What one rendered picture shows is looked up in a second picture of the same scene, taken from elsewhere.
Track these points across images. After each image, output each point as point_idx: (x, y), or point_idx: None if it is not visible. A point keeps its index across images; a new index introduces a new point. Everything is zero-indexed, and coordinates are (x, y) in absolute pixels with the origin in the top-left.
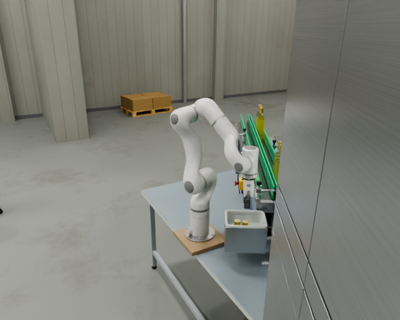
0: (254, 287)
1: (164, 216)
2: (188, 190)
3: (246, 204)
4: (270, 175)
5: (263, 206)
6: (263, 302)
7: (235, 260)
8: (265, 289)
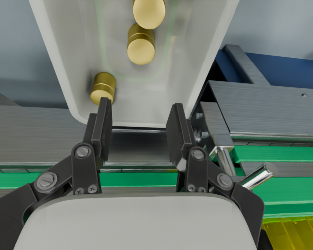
0: (17, 1)
1: None
2: None
3: (85, 131)
4: (312, 213)
5: (197, 137)
6: None
7: None
8: (24, 29)
